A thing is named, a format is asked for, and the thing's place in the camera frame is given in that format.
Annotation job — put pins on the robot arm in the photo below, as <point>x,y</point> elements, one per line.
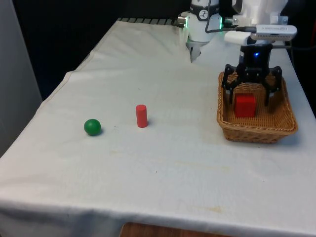
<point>198,27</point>

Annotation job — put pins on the green ball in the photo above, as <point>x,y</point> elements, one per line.
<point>92,127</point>

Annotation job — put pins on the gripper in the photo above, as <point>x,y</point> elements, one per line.
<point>255,60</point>

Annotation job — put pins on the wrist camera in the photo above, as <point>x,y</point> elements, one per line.
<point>274,31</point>

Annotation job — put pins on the red cylinder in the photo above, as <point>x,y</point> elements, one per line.
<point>141,116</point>

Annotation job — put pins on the wicker basket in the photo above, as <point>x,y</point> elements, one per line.
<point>256,134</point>

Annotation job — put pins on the red cube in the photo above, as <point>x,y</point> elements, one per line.
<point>245,106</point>

